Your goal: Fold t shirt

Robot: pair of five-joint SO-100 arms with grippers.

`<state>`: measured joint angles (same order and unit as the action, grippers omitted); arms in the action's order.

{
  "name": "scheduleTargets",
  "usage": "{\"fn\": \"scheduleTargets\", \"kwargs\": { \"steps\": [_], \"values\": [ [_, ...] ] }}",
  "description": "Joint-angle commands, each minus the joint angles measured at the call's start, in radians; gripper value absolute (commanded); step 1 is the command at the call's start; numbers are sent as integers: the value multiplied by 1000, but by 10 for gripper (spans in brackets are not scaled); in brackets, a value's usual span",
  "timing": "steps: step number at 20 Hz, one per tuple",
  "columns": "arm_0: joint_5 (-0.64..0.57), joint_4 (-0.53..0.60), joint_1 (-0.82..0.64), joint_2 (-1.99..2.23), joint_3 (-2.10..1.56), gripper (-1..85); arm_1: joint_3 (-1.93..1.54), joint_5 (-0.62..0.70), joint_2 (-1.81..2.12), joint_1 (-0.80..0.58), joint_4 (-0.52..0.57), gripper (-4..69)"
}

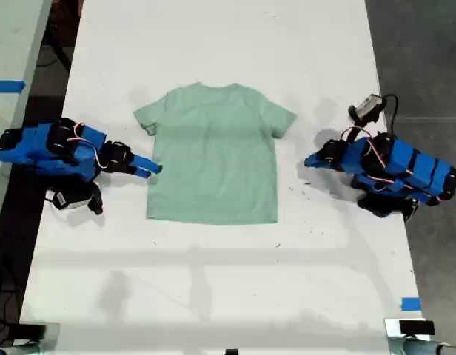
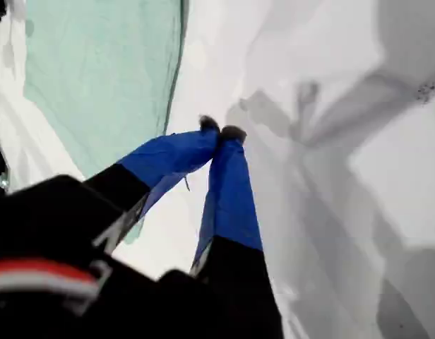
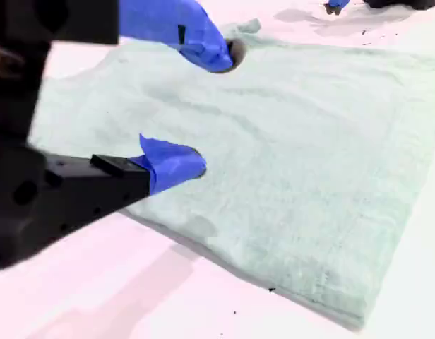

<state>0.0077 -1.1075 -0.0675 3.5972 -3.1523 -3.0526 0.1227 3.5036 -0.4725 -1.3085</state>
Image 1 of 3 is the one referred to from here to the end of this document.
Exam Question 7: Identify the black floor cables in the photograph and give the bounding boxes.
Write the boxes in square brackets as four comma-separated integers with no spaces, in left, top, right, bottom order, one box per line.
[0,251,26,345]

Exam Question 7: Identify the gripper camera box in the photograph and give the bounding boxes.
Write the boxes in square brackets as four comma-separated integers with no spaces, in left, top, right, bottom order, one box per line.
[46,181,104,216]
[348,94,386,123]

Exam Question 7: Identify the pale green T-shirt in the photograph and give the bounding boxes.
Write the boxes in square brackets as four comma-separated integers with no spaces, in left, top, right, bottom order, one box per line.
[133,82,298,226]

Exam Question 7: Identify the black box on white bracket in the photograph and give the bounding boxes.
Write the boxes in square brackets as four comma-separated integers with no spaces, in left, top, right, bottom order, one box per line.
[383,317,436,339]

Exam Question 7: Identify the long blue tape strip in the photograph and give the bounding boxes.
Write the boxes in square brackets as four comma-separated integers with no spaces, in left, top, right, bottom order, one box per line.
[0,79,27,93]

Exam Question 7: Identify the white side table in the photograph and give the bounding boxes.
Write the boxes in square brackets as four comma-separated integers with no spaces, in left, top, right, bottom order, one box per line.
[0,0,53,237]

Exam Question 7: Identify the black box on clear bracket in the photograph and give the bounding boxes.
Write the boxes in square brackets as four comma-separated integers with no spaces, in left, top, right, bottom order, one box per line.
[13,322,61,345]

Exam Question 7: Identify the black camera cable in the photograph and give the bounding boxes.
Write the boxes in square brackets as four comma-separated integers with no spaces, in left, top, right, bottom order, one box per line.
[382,94,400,134]

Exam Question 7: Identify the grey metal pipe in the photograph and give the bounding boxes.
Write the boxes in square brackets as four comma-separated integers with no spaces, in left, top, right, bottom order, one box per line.
[389,338,456,355]
[0,342,41,355]

